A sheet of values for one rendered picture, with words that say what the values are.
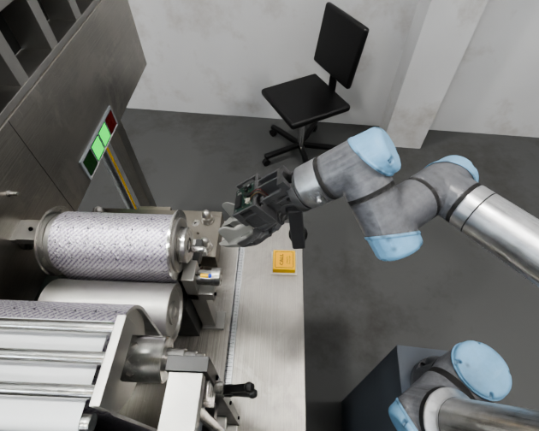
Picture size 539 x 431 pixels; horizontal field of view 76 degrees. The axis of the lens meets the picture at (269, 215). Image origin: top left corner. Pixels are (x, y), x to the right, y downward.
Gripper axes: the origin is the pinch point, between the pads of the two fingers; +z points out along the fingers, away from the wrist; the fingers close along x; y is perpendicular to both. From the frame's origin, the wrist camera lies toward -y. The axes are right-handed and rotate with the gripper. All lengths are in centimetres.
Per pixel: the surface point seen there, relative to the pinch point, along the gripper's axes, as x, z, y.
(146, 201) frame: -77, 102, -26
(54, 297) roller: 12.4, 28.8, 17.4
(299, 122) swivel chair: -138, 34, -74
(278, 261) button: -14.9, 15.4, -34.5
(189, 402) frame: 32.4, -10.3, 11.2
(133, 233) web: 1.9, 12.5, 13.6
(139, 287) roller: 9.5, 17.2, 6.7
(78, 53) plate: -48, 26, 37
